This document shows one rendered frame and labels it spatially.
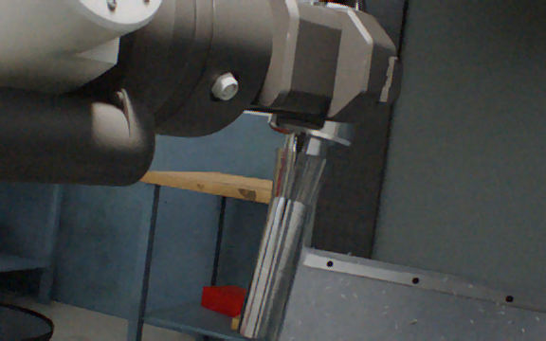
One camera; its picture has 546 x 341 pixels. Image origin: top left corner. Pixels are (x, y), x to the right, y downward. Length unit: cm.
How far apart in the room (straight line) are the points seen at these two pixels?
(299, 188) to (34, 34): 24
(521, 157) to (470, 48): 11
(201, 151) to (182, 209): 33
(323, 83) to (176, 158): 501
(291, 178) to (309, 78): 9
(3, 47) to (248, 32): 12
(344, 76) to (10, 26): 20
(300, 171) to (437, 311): 39
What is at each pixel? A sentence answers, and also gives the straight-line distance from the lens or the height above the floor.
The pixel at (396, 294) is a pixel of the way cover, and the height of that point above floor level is 106.
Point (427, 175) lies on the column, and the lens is 93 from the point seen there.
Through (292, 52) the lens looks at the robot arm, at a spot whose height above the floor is 123.
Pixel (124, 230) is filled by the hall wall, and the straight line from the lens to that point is 567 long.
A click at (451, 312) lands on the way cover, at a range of 91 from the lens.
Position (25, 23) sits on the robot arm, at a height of 122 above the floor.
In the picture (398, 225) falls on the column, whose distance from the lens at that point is 94.
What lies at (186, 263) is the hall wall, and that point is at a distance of 548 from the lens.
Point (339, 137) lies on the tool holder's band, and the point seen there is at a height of 120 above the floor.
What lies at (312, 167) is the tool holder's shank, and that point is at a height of 118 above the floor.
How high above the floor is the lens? 120
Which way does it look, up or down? 3 degrees down
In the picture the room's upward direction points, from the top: 8 degrees clockwise
